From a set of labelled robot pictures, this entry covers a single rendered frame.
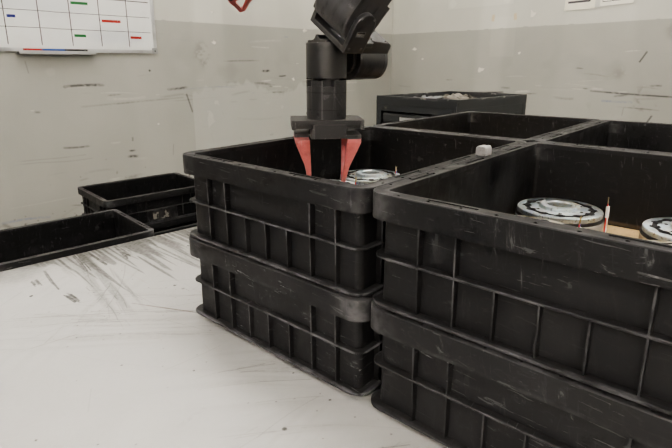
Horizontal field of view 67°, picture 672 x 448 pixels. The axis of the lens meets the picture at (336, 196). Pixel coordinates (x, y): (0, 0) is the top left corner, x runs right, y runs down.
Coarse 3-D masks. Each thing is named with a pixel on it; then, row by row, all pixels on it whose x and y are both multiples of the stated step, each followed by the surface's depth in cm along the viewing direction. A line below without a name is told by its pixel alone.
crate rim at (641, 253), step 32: (480, 160) 59; (384, 192) 44; (416, 224) 42; (448, 224) 40; (480, 224) 38; (512, 224) 36; (544, 224) 35; (544, 256) 35; (576, 256) 34; (608, 256) 32; (640, 256) 31
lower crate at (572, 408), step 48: (384, 336) 48; (432, 336) 43; (384, 384) 49; (432, 384) 45; (480, 384) 42; (528, 384) 38; (576, 384) 36; (432, 432) 46; (480, 432) 43; (528, 432) 39; (576, 432) 37; (624, 432) 34
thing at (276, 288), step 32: (224, 256) 61; (224, 288) 65; (256, 288) 60; (288, 288) 54; (320, 288) 51; (224, 320) 66; (256, 320) 61; (288, 320) 57; (320, 320) 54; (352, 320) 49; (288, 352) 58; (320, 352) 55; (352, 352) 50; (352, 384) 52
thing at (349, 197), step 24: (240, 144) 71; (264, 144) 73; (192, 168) 62; (216, 168) 59; (240, 168) 56; (264, 168) 54; (432, 168) 54; (264, 192) 54; (288, 192) 51; (312, 192) 49; (336, 192) 47; (360, 192) 46
